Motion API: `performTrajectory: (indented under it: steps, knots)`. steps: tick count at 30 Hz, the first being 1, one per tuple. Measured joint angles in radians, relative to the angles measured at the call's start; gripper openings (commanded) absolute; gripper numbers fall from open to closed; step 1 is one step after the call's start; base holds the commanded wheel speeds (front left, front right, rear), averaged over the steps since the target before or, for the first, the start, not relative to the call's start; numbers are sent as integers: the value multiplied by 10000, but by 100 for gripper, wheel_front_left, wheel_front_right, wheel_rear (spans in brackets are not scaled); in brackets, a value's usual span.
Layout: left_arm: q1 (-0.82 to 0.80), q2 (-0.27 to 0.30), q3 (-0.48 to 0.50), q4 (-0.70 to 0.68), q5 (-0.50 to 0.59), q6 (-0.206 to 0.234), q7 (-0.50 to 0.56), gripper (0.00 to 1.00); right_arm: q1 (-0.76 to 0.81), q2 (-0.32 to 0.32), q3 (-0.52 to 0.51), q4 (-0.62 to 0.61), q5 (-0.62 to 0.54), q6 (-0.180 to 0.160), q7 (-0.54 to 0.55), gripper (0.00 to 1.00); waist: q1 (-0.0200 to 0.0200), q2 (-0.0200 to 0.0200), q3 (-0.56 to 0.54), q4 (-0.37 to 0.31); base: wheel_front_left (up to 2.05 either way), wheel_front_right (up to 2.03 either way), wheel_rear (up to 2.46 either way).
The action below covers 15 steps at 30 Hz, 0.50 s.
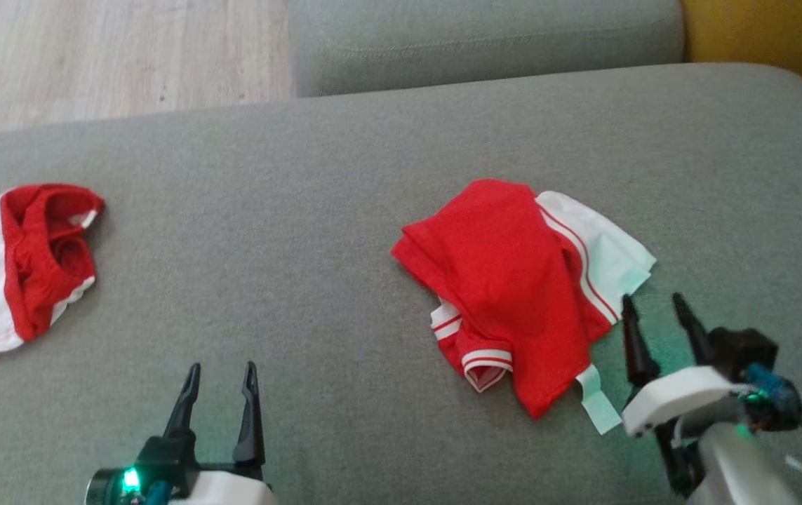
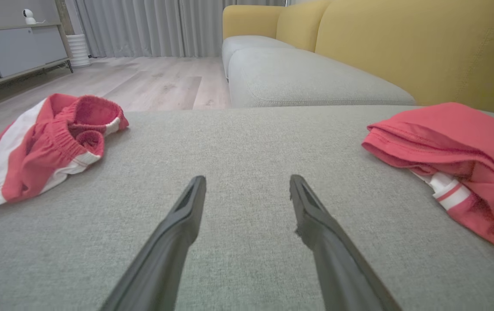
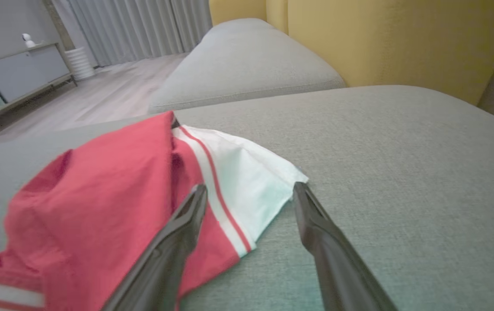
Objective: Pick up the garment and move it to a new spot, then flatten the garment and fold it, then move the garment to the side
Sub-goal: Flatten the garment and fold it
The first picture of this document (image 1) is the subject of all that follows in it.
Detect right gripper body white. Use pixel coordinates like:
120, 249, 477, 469
621, 365, 749, 501

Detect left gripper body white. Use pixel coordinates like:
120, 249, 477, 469
169, 461, 279, 505

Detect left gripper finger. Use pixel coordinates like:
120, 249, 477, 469
234, 361, 267, 468
165, 362, 202, 438

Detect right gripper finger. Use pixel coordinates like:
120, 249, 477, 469
621, 294, 662, 387
672, 292, 716, 366

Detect grey sofa cushion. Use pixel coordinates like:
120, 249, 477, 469
288, 0, 686, 98

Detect grey fabric sofa seat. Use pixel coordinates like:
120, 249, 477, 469
0, 62, 802, 505

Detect red jersey white sleeves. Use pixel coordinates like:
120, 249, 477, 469
391, 178, 657, 436

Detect red shorts white stripe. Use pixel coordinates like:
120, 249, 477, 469
0, 183, 105, 408

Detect yellow panel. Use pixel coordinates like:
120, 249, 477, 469
681, 0, 802, 121

